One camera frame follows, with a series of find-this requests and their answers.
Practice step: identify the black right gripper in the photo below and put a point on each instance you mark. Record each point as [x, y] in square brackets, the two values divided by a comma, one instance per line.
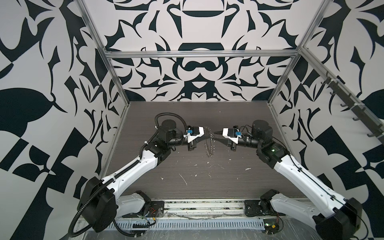
[229, 143]

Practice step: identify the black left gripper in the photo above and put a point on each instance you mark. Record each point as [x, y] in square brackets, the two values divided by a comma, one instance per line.
[191, 144]

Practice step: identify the steel ring plate with keyrings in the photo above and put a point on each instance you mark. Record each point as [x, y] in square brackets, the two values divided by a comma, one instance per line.
[210, 142]

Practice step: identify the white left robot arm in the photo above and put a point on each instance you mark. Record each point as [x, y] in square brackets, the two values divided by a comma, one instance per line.
[153, 152]

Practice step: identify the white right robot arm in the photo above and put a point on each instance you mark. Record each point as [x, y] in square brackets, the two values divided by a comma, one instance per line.
[331, 215]

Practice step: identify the small circuit board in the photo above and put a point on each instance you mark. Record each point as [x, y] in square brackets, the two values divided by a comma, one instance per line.
[272, 226]

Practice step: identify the aluminium back crossbar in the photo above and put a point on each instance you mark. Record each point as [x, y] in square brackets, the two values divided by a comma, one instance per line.
[200, 54]

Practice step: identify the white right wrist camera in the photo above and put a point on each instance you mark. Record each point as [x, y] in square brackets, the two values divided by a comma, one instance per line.
[232, 133]

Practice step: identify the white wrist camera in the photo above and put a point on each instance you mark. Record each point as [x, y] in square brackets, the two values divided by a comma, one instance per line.
[232, 133]
[192, 133]

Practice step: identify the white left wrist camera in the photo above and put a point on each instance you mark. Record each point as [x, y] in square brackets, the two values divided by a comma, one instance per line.
[192, 133]

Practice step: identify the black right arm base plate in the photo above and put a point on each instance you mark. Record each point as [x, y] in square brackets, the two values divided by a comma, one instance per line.
[259, 208]

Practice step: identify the aluminium front rail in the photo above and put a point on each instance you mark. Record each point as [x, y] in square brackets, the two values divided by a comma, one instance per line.
[204, 207]

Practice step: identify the white slotted cable duct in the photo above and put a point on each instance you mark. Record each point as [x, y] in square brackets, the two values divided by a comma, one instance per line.
[195, 224]

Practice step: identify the black wall hook rack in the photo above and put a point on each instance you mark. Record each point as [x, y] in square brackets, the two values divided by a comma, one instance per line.
[352, 103]

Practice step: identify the aluminium corner post right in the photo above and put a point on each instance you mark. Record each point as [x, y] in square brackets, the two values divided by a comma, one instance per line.
[314, 24]

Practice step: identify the aluminium corner post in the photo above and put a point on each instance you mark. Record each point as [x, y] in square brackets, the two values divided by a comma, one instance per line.
[101, 49]
[314, 24]

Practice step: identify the aluminium corner post left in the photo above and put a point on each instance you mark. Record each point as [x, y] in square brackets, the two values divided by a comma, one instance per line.
[101, 49]

